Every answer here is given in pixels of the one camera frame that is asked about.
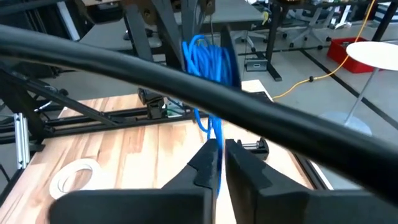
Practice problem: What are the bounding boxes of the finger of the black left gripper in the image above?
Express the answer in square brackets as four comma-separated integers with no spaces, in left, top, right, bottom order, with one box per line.
[180,0,200,41]
[151,9,188,71]

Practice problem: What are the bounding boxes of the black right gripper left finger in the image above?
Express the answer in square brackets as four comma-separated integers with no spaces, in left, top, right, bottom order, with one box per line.
[49,138,220,224]

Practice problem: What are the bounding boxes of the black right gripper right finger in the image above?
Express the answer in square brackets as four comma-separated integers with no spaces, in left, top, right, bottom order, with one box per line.
[225,138,398,224]

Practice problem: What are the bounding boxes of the thin blue cord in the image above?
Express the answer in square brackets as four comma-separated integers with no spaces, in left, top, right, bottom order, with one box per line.
[181,34,234,197]

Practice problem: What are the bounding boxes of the black screw clamp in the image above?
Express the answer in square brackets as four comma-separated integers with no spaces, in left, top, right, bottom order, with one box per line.
[236,137,270,161]

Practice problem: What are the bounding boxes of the grey floor box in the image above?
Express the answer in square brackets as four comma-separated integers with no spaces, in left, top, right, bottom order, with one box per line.
[244,57,269,73]

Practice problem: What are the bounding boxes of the black desk leg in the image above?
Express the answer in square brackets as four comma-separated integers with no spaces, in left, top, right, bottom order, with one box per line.
[265,0,284,83]

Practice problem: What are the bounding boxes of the white tape roll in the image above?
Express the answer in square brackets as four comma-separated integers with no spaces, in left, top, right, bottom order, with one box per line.
[49,157,103,200]

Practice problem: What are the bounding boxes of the office chair base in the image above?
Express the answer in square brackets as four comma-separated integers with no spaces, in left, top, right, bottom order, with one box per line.
[279,6,332,51]

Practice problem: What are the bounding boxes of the red floor bin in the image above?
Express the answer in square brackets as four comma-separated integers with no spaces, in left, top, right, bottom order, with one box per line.
[326,37,386,75]

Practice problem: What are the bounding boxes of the silver aluminium extrusion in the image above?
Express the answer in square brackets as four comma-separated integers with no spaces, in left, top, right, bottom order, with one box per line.
[13,112,31,170]

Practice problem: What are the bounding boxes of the black frame bracket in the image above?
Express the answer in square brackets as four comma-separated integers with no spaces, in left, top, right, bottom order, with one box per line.
[137,87,168,120]

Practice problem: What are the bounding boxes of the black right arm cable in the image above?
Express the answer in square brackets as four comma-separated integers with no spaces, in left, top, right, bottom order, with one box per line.
[0,23,398,208]

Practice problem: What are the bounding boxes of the yellow cable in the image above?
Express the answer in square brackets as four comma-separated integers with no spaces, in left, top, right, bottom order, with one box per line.
[271,0,377,101]

